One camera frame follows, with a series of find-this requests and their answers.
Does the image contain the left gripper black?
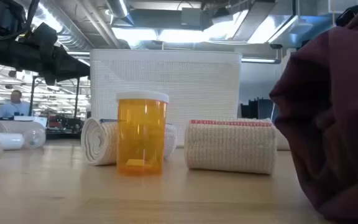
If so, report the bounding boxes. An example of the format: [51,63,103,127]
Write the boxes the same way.
[0,23,91,85]

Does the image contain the clear plastic tube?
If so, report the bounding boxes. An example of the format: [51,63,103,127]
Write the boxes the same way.
[0,119,47,135]

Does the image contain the clear plastic bottle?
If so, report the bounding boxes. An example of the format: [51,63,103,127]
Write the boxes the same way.
[22,128,47,149]

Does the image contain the bandage roll blue stitching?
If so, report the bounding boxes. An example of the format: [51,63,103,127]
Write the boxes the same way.
[80,117,178,166]

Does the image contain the orange pill bottle white cap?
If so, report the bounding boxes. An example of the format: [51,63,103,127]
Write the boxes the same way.
[116,90,170,177]

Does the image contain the white perforated plastic basket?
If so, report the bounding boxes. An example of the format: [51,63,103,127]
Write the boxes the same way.
[89,49,243,147]

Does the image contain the bandage roll red stitching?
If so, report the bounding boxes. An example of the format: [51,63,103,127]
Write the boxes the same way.
[184,119,278,175]

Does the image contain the white box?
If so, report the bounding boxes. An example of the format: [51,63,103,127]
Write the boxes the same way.
[13,115,48,128]

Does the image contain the person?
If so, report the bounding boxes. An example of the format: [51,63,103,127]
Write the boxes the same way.
[0,90,31,120]

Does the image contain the background black robot arms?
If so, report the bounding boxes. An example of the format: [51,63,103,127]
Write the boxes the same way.
[48,114,84,130]

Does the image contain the grey ceiling box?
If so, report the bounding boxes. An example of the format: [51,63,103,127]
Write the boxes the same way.
[181,7,202,27]

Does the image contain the black equipment rack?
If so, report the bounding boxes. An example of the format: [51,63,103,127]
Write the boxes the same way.
[241,98,275,119]

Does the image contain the maroon cloth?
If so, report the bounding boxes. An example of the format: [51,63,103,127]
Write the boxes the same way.
[268,0,358,224]

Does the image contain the black metal frame stand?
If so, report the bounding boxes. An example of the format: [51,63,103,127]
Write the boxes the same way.
[29,76,81,119]

